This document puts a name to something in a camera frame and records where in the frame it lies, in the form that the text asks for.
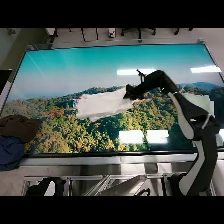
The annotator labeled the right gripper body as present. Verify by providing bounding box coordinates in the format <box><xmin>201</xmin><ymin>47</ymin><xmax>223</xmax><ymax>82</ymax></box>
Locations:
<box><xmin>123</xmin><ymin>83</ymin><xmax>148</xmax><ymax>101</ymax></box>

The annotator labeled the white T-shirt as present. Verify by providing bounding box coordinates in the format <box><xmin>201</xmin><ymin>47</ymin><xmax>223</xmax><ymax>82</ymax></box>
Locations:
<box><xmin>74</xmin><ymin>86</ymin><xmax>135</xmax><ymax>122</ymax></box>

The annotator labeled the blue garment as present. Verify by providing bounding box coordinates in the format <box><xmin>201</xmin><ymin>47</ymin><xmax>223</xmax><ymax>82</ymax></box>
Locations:
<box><xmin>0</xmin><ymin>134</ymin><xmax>26</xmax><ymax>172</ymax></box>

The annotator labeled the silver frame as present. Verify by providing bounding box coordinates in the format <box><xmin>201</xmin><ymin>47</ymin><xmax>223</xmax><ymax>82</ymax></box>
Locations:
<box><xmin>19</xmin><ymin>150</ymin><xmax>224</xmax><ymax>197</ymax></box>

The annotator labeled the black cable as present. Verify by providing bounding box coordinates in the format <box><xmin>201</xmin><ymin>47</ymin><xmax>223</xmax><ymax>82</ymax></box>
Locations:
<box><xmin>136</xmin><ymin>187</ymin><xmax>152</xmax><ymax>197</ymax></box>

